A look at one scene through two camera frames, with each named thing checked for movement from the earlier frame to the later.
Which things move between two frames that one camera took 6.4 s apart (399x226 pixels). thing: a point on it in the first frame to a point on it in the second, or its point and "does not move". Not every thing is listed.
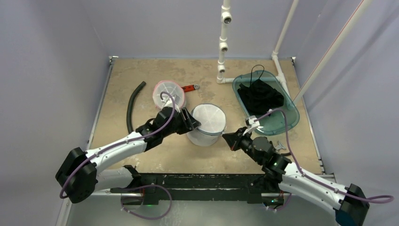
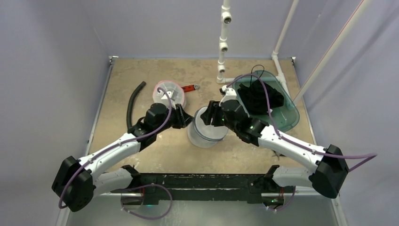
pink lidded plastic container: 172,87 does not move
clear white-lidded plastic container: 212,119 does not move
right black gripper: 238,142 to 213,113
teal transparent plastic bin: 275,125 does not move
